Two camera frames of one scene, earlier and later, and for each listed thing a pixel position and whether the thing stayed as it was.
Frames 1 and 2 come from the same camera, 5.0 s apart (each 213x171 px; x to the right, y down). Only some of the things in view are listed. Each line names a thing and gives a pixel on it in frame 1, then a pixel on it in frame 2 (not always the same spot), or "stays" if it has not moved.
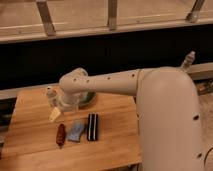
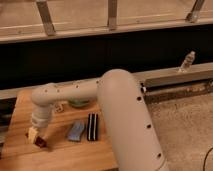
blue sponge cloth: [76, 128] stays
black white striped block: [92, 127] stays
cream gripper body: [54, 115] to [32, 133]
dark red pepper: [61, 135] to [40, 142]
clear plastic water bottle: [188, 62] stays
